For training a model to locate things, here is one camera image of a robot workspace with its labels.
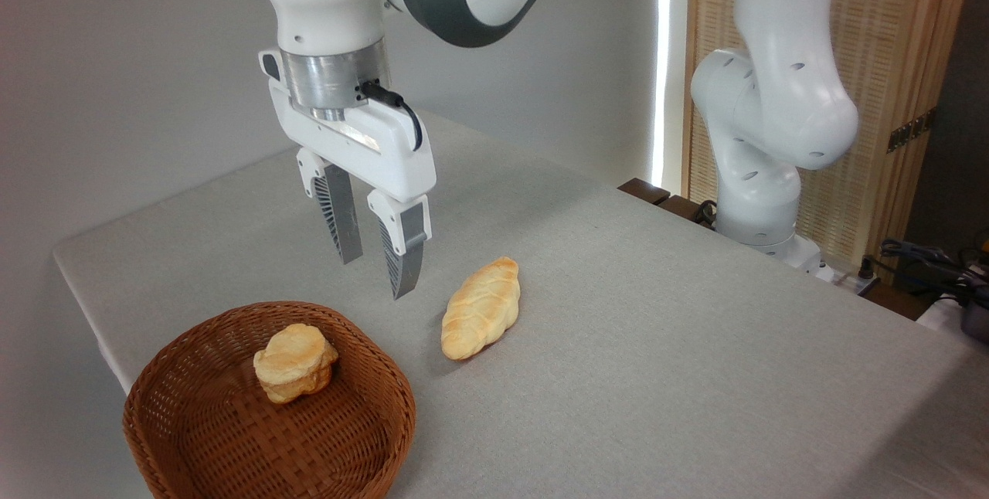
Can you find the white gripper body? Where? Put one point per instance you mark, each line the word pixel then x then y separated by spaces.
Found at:
pixel 371 155

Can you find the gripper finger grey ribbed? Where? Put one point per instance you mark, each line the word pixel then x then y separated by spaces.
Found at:
pixel 403 248
pixel 340 213

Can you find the long braided bread loaf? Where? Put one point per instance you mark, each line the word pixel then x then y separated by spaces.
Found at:
pixel 479 310

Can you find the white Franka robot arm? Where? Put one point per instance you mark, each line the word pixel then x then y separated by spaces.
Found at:
pixel 773 97

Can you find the small round bread roll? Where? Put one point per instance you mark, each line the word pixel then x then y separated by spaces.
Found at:
pixel 293 364

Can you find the brown wicker basket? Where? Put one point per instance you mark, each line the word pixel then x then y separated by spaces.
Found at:
pixel 232 445

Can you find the grey fabric tablecloth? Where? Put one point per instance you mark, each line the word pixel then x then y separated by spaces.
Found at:
pixel 657 391

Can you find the metal screen hinge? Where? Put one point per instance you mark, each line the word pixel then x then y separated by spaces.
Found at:
pixel 912 130

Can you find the wooden rattan folding screen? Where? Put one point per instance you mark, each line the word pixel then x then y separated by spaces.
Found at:
pixel 888 20

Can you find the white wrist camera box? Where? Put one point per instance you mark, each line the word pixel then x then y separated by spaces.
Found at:
pixel 270 66

